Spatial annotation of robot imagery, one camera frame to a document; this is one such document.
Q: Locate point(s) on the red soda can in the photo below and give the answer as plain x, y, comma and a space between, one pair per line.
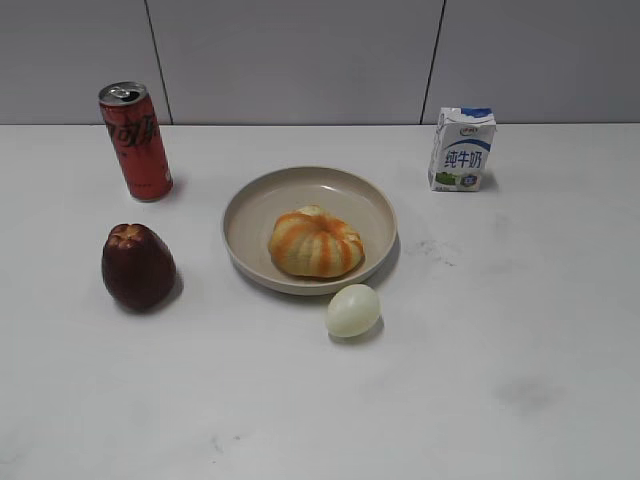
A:
129, 116

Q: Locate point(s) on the white egg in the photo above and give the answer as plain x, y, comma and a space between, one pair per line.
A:
353, 311

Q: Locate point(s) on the white blue milk carton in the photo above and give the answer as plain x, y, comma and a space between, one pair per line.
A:
462, 144

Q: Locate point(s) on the orange striped round bread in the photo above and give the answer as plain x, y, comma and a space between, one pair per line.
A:
311, 242

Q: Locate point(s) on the dark red wax apple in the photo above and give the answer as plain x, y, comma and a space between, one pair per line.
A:
137, 267

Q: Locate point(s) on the beige round plate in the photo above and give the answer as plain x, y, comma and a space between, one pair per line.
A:
250, 216

